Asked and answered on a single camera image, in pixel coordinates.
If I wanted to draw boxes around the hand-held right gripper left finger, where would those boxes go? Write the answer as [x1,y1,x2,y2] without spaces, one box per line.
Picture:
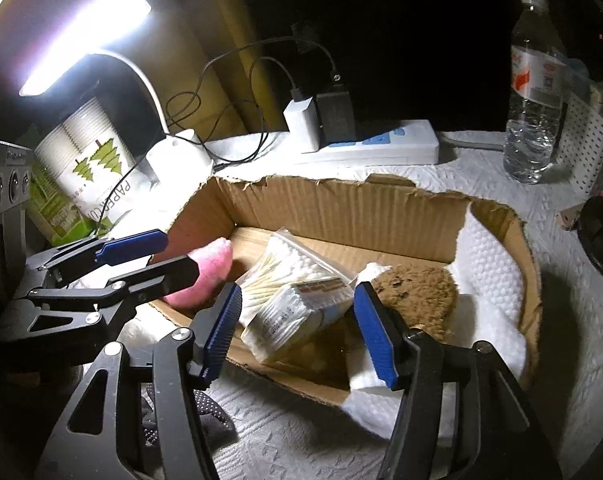
[31,282,243,480]

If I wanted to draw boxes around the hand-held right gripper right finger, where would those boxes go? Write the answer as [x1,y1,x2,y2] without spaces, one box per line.
[354,281,565,480]

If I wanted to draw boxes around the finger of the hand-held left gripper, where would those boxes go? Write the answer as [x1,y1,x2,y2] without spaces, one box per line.
[26,229,169,282]
[0,255,201,361]

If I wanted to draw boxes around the pink plush toy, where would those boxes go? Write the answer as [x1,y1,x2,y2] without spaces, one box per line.
[164,239,233,309]

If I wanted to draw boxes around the brown sponge cloth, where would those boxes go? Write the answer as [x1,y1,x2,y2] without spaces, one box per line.
[371,265,465,332]

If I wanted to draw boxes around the small cotton swab packet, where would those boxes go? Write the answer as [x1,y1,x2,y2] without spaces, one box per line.
[241,280,353,364]

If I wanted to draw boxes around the grey socks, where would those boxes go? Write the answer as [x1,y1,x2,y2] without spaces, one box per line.
[141,385,242,461]

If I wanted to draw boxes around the cotton swab bag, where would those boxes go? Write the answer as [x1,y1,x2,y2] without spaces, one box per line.
[236,230,357,307]

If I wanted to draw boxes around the white paper tissue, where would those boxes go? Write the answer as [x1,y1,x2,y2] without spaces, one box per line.
[344,212,528,443]

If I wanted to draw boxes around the cardboard box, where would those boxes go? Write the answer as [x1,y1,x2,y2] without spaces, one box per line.
[148,174,542,408]

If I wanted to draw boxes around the green carton box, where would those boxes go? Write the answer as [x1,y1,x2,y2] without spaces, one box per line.
[26,160,98,247]

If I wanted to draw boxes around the paper cup pack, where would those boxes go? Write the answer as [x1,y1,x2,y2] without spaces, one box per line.
[34,97,149,224]

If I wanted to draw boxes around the white desk lamp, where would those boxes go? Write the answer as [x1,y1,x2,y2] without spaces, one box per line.
[18,0,214,188]

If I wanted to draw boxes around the white power strip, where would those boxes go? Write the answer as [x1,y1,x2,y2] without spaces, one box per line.
[294,119,440,166]

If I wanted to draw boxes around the white charger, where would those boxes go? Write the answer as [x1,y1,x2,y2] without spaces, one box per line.
[282,87,322,154]

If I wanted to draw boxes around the black charger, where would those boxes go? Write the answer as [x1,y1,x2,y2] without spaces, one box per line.
[315,91,357,146]

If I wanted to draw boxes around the small brown piece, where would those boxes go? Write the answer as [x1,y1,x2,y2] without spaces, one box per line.
[556,205,587,231]

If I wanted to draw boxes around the yellow curtain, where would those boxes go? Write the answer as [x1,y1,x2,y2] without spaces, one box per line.
[151,0,263,141]

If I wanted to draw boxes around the white perforated holder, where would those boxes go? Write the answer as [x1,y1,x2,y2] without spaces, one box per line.
[556,82,603,196]

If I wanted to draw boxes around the clear water bottle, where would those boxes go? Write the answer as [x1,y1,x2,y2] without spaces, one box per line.
[503,0,568,185]

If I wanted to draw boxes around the black charging cable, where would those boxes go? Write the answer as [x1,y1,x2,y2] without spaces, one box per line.
[165,35,343,133]
[204,55,302,166]

